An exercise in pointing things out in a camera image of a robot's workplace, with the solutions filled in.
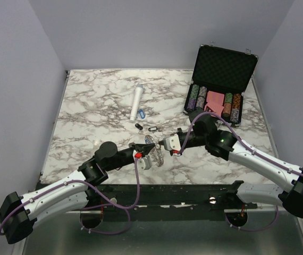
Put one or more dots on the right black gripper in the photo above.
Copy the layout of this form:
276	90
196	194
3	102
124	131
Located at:
179	130

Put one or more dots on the blue key tag far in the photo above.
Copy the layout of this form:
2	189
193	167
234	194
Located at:
142	114

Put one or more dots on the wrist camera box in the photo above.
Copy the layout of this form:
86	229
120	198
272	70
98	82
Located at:
172	144
144	163

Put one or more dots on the black poker chip case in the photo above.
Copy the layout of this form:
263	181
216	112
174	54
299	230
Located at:
220	70

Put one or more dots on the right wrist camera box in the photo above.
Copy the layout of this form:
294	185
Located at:
172	144

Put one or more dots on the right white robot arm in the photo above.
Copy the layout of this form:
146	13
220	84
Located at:
286	189

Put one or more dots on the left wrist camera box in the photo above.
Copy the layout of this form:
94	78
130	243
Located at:
144	163

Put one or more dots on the large metal keyring disc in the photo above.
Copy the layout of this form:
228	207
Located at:
156	152

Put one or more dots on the black key tag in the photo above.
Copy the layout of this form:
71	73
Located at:
153	129

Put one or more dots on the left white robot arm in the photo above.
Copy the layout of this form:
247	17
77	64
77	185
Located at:
20	213

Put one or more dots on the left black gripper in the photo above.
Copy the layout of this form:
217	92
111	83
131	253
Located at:
144	149

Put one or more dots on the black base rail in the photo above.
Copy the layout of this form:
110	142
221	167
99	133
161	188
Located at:
169	202

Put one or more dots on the white microphone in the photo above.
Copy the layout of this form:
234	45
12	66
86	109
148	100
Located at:
136	101

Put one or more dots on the black key fob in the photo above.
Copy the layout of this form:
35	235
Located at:
138	126

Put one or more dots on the pink playing card deck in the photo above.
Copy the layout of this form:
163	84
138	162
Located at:
214	102

